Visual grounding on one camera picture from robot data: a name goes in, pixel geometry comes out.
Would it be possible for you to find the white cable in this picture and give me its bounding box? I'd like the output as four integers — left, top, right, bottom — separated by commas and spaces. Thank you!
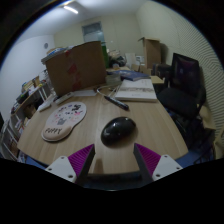
96, 83, 121, 98

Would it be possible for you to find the black office chair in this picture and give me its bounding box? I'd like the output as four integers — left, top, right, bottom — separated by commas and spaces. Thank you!
156, 52, 208, 136

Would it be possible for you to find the white book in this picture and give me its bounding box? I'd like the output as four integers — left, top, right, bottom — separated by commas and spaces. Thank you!
114, 78, 158, 103

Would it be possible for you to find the white shelf unit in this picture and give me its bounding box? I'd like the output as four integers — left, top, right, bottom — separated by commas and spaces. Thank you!
0, 74, 54, 161

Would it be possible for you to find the blue book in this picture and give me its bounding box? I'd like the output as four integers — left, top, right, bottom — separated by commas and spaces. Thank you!
114, 69, 152, 82

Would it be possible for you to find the ceiling tube light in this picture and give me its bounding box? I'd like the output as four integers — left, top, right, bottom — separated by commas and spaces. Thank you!
63, 4, 80, 15

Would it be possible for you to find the tall open cardboard box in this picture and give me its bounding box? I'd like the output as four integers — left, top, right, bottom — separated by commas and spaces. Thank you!
138, 36, 162, 69

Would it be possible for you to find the clear plastic container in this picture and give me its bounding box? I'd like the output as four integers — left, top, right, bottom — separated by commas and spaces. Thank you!
105, 72, 122, 86

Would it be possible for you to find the black marker pen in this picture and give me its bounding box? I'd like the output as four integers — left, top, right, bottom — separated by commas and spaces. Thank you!
103, 94, 130, 111

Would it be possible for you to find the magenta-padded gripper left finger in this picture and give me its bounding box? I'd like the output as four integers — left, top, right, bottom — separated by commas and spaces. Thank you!
44, 143, 97, 186

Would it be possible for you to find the black computer mouse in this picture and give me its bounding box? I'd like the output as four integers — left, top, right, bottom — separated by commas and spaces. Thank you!
100, 116, 138, 147

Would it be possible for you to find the window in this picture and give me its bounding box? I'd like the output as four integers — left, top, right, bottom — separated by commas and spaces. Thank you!
81, 21, 105, 44

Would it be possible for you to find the flat white device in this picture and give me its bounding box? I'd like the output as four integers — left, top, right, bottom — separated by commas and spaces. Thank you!
37, 94, 58, 112

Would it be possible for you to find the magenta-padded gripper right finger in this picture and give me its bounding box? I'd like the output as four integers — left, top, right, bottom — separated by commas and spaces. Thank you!
133, 143, 184, 184

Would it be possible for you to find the large brown cardboard box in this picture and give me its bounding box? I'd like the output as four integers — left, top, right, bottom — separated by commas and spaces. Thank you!
44, 40, 108, 98

